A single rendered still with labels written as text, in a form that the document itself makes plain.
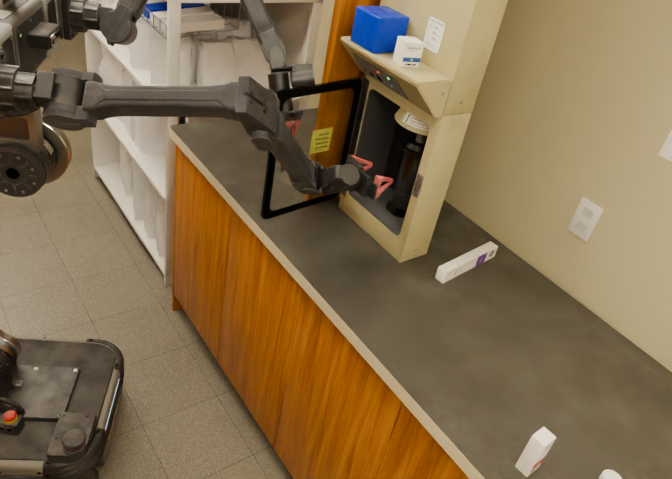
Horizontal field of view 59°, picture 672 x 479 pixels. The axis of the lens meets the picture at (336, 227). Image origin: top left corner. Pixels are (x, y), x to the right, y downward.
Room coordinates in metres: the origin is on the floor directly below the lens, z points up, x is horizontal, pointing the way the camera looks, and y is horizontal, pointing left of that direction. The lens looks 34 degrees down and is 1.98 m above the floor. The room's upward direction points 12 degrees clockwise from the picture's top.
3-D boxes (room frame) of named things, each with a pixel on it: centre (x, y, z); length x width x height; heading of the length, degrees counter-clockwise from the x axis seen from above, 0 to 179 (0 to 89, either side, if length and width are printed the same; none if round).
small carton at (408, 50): (1.47, -0.09, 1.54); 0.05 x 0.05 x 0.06; 27
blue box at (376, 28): (1.56, -0.01, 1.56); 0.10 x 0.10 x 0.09; 42
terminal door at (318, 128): (1.54, 0.12, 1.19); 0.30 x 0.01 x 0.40; 138
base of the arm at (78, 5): (1.51, 0.76, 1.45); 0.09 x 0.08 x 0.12; 11
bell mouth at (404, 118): (1.60, -0.19, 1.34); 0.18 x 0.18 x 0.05
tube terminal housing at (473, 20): (1.63, -0.19, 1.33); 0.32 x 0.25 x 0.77; 42
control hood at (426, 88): (1.51, -0.06, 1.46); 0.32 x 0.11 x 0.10; 42
